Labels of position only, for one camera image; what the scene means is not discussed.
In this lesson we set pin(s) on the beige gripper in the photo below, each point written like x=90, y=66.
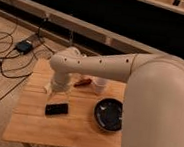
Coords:
x=60, y=82

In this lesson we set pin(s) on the wooden table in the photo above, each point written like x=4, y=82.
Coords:
x=29, y=124

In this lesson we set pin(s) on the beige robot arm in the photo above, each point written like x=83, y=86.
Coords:
x=153, y=113

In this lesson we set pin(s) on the black rectangular block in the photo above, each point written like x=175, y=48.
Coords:
x=55, y=109

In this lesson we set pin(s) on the beige sponge block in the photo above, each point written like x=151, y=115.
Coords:
x=48, y=88

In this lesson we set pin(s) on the white ceramic cup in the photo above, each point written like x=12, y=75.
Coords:
x=99, y=85

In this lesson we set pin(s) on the dark round plate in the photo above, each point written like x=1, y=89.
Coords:
x=108, y=114

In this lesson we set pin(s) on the long wooden beam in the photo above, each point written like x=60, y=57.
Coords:
x=122, y=30

